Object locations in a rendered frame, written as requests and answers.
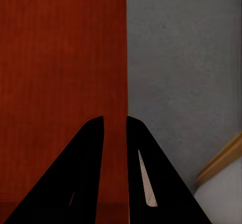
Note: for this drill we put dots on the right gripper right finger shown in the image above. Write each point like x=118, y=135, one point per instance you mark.
x=176, y=204

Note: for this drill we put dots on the storage box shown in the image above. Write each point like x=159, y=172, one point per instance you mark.
x=62, y=64

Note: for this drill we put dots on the door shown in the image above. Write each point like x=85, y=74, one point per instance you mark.
x=231, y=152

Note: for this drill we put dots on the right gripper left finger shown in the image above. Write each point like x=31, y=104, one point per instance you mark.
x=68, y=191

